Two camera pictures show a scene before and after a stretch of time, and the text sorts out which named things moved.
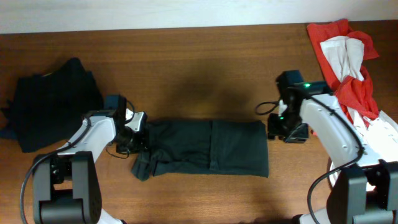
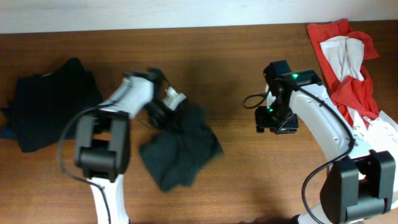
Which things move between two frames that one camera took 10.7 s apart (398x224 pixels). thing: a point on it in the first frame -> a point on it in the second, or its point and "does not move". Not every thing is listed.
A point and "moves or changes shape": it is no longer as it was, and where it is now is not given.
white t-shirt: (377, 137) does not move
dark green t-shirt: (224, 147) moves or changes shape
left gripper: (141, 144) -> (170, 119)
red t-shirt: (355, 94) does not move
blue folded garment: (9, 133) does not move
